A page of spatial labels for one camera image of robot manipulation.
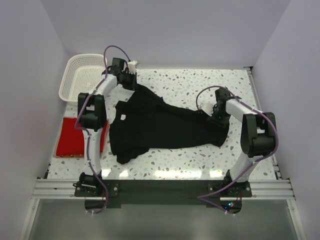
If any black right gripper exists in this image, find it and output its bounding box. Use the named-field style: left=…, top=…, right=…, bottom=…
left=206, top=105, right=231, bottom=129

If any black t shirt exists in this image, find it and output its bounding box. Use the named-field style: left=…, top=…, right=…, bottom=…
left=109, top=85, right=229, bottom=165

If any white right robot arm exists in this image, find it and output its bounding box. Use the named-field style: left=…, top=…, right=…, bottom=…
left=201, top=87, right=279, bottom=197

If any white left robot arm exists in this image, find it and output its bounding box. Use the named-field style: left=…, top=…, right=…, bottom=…
left=74, top=57, right=138, bottom=196

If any white plastic basket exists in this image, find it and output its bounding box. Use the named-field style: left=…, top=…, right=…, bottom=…
left=58, top=54, right=105, bottom=103

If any red folded t shirt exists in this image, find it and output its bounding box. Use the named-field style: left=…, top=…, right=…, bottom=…
left=53, top=116, right=111, bottom=158

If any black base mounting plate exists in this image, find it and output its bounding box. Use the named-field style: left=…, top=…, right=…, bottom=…
left=73, top=175, right=253, bottom=213

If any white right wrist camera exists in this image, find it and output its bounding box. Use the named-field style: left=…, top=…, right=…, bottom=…
left=201, top=103, right=214, bottom=116

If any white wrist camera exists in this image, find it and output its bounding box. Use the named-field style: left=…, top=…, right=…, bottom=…
left=201, top=103, right=214, bottom=116
left=127, top=60, right=139, bottom=74

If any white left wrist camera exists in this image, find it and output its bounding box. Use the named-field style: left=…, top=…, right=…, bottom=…
left=127, top=60, right=139, bottom=74

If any aluminium frame rail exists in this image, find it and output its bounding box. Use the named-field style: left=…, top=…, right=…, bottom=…
left=32, top=179, right=296, bottom=200

